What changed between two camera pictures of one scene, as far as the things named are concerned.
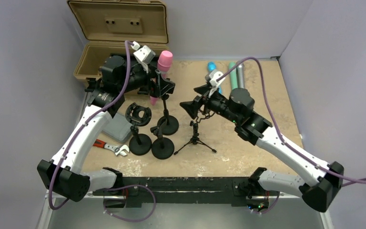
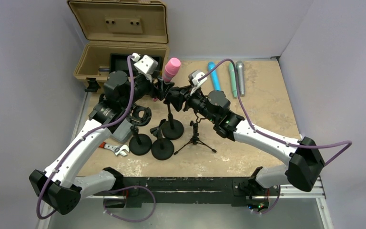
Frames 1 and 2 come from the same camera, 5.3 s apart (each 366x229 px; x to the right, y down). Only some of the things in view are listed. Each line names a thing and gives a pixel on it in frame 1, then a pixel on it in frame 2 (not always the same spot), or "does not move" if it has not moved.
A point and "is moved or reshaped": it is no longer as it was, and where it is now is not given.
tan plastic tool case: x=106 y=25 does not move
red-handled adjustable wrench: x=118 y=150 does not move
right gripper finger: x=202 y=89 → x=185 y=90
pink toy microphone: x=164 y=62 → x=171 y=67
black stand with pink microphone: x=172 y=125 is moved or reshaped
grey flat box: x=118 y=128 does not move
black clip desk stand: x=162 y=148 does not move
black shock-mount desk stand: x=139 y=144 does not move
